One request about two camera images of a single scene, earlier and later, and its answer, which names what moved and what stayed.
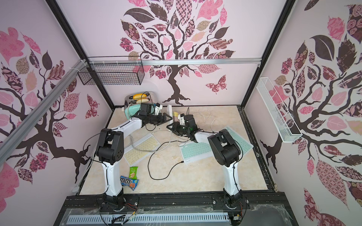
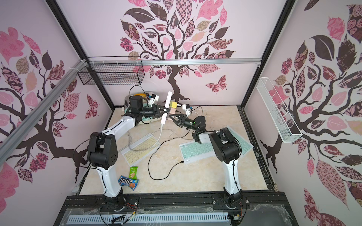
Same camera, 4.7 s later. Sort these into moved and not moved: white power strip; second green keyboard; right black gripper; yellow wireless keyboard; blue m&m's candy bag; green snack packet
Moved: right black gripper; white power strip
Not moved: yellow wireless keyboard; blue m&m's candy bag; second green keyboard; green snack packet
